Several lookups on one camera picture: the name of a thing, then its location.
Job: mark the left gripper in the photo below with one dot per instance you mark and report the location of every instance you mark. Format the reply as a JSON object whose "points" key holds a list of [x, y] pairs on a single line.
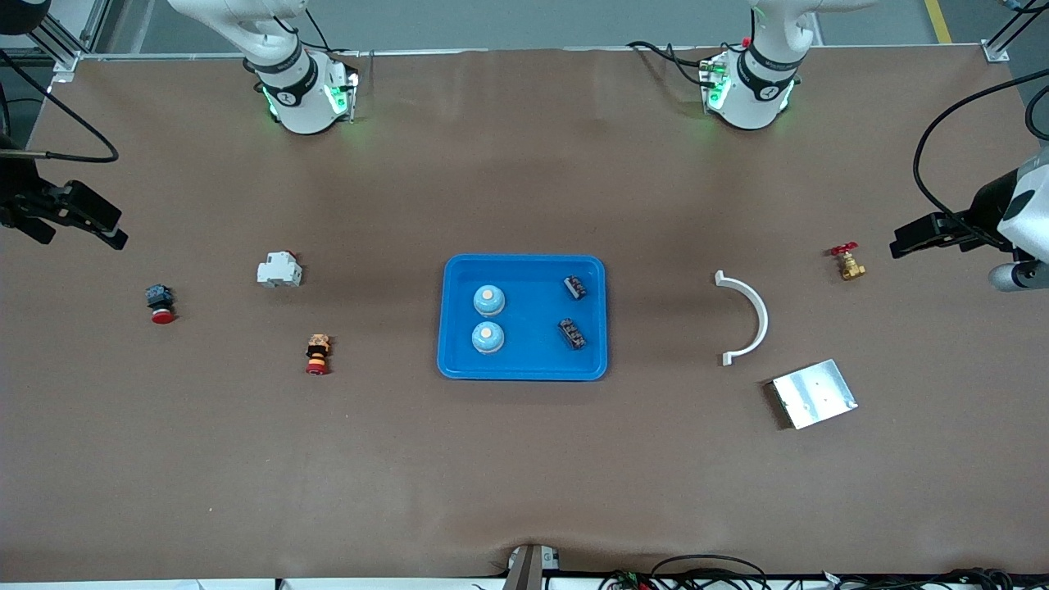
{"points": [[986, 206]]}

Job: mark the blue plastic tray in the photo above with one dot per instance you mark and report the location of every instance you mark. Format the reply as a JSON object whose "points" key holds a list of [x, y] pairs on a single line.
{"points": [[533, 360]]}

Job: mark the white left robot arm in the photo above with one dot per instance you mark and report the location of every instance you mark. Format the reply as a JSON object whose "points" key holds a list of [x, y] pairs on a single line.
{"points": [[754, 90]]}

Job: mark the black red push button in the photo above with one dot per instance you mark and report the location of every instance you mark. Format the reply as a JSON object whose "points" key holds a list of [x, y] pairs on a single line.
{"points": [[160, 297]]}

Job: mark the silver metal plate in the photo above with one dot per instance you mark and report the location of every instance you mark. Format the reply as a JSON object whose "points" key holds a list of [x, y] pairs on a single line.
{"points": [[815, 395]]}

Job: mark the white circuit breaker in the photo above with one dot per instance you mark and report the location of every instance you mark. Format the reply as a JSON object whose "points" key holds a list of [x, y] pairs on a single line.
{"points": [[279, 272]]}

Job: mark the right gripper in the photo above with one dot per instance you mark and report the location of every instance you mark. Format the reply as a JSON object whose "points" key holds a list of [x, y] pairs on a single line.
{"points": [[18, 194]]}

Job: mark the orange red button switch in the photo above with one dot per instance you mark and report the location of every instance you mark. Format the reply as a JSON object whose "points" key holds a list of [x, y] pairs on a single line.
{"points": [[317, 352]]}

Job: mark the white curved bracket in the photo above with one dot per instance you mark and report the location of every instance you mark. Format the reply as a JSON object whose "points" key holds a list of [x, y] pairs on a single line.
{"points": [[765, 318]]}

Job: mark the paper table cover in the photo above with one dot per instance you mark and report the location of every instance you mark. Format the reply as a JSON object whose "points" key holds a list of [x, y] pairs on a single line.
{"points": [[524, 475]]}

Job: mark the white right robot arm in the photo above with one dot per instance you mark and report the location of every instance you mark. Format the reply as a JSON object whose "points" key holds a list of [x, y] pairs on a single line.
{"points": [[299, 98]]}

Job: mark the black terminal block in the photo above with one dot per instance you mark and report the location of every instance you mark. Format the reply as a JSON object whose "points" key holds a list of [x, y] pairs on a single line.
{"points": [[572, 333]]}

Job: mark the aluminium frame post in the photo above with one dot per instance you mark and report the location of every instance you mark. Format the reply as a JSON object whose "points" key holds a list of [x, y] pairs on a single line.
{"points": [[996, 52], [65, 61]]}

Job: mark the blue call bell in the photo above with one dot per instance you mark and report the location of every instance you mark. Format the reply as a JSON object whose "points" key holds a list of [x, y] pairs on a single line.
{"points": [[489, 305], [488, 342]]}

